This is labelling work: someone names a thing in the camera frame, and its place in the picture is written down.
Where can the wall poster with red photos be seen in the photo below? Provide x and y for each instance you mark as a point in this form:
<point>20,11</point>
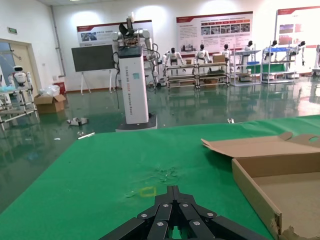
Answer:
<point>295,27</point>

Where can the small closed cardboard box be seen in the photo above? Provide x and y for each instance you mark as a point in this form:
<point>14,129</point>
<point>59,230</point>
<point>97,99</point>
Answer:
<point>218,58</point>

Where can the small white round-headed robot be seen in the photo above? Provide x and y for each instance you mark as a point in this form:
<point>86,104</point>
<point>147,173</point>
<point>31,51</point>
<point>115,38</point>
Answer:
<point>20,76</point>

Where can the red bin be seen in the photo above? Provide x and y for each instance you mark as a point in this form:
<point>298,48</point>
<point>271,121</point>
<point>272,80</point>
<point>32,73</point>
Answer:
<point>60,87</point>

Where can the white stick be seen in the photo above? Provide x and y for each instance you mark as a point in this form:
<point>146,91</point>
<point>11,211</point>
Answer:
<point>86,135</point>

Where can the tube rack with green sheet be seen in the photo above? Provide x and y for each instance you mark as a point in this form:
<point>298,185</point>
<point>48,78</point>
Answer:
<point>278,67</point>

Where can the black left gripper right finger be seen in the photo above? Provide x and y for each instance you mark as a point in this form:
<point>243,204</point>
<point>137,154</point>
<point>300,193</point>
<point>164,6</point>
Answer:
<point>197,220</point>

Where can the grey floor debris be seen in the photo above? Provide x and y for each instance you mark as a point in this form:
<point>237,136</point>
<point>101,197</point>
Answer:
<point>77,121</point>

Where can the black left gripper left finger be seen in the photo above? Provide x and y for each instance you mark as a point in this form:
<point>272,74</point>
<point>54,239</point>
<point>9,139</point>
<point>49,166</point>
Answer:
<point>155,220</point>

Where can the white tube rack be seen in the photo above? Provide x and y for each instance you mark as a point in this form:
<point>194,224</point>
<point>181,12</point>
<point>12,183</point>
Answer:
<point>17,108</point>

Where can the small white floor scrap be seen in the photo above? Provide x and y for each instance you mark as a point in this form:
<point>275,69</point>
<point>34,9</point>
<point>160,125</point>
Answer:
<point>230,121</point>

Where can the clear plastic bags pile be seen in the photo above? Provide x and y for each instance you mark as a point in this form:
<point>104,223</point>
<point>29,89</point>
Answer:
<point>48,90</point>

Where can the wide red-headed wall poster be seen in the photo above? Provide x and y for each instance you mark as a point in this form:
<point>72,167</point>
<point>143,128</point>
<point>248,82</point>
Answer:
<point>215,27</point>

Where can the clear plastic scraps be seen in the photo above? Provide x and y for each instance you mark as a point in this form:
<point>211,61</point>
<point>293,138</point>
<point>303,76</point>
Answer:
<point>165,173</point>

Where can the grey wall pipe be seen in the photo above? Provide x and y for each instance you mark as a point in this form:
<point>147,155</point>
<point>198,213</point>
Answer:
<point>57,45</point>

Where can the tube shelving rack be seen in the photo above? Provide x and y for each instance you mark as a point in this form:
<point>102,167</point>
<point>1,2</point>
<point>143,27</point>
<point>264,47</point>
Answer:
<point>212,64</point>
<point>181,67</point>
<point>246,52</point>

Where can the black screen on stand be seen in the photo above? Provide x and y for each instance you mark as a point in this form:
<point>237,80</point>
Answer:
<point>92,57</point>

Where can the cardboard box with torn rim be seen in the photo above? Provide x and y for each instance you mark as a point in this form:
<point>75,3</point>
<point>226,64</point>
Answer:
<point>287,195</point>

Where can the floor carton with open flaps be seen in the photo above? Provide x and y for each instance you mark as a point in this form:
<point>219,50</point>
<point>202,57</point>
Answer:
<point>48,105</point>

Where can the white humanoid robot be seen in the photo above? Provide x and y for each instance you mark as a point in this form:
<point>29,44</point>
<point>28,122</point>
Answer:
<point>172,56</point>
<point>271,48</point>
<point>202,55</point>
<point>248,46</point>
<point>301,50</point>
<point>226,52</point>

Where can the green exit sign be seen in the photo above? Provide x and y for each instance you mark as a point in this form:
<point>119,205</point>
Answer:
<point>12,30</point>

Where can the beige door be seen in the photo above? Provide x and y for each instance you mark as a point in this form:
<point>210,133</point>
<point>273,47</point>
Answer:
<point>23,57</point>

